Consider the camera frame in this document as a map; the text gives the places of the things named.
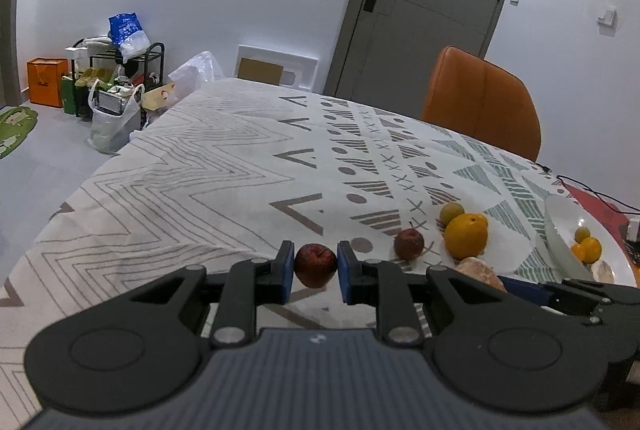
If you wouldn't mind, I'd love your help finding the red apple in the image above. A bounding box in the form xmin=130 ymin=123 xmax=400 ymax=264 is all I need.
xmin=294 ymin=243 xmax=337 ymax=288
xmin=394 ymin=228 xmax=424 ymax=261

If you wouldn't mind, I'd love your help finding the peeled orange pomelo segment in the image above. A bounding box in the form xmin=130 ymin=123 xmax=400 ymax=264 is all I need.
xmin=588 ymin=259 xmax=615 ymax=284

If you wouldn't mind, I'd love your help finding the brown-green round fruit back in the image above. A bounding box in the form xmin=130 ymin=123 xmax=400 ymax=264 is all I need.
xmin=439 ymin=202 xmax=465 ymax=227

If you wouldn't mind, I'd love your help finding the white shopping bag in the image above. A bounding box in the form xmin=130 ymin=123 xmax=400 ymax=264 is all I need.
xmin=88 ymin=80 xmax=144 ymax=154

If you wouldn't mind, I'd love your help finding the brown-green round fruit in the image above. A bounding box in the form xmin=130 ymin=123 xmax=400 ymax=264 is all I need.
xmin=574 ymin=225 xmax=591 ymax=244
xmin=439 ymin=202 xmax=465 ymax=227

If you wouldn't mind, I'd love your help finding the orange leather chair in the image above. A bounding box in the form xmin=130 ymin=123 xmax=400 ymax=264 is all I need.
xmin=420 ymin=46 xmax=541 ymax=161

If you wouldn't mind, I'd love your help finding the green floor mat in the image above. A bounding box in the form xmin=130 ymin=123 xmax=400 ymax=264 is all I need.
xmin=0 ymin=105 xmax=38 ymax=158

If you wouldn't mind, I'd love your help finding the orange box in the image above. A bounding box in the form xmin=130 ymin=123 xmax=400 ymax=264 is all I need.
xmin=27 ymin=58 xmax=68 ymax=108

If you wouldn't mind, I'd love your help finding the white foam packaging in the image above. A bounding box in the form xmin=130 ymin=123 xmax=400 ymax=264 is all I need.
xmin=235 ymin=45 xmax=318 ymax=91

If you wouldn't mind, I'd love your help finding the small orange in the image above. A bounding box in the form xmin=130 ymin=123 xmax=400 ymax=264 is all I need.
xmin=570 ymin=244 xmax=586 ymax=262

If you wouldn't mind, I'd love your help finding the medium orange front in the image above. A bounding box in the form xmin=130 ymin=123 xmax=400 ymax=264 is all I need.
xmin=582 ymin=236 xmax=602 ymax=265

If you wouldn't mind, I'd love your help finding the blue white plastic bag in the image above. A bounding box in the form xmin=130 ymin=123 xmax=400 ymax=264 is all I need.
xmin=108 ymin=13 xmax=151 ymax=62

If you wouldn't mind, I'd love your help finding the white object on mat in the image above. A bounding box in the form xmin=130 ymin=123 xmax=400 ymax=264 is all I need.
xmin=625 ymin=216 xmax=640 ymax=244

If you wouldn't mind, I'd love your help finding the large orange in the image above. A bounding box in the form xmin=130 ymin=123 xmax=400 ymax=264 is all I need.
xmin=444 ymin=213 xmax=488 ymax=261

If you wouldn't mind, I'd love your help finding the white enamel plate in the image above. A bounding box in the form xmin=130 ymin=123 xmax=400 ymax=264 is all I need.
xmin=544 ymin=195 xmax=636 ymax=287

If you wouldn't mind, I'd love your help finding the black cable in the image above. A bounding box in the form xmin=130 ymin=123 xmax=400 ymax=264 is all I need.
xmin=537 ymin=163 xmax=640 ymax=216

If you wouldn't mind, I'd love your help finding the peeled pomelo segment large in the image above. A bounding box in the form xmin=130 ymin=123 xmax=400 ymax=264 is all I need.
xmin=456 ymin=257 xmax=506 ymax=293

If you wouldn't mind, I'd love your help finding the brown-green round fruit front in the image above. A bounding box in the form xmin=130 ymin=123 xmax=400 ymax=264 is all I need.
xmin=574 ymin=225 xmax=591 ymax=244

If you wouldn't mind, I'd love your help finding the clear plastic bag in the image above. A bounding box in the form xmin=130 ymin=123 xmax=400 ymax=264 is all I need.
xmin=168 ymin=51 xmax=224 ymax=102

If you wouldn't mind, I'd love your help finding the black metal rack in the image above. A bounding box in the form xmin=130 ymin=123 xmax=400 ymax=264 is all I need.
xmin=66 ymin=36 xmax=166 ymax=121

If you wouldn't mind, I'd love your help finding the red cartoon mat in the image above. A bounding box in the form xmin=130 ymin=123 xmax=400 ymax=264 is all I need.
xmin=565 ymin=184 xmax=639 ymax=274

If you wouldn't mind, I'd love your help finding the patterned white tablecloth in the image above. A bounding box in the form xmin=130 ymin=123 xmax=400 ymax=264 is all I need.
xmin=1 ymin=79 xmax=563 ymax=429

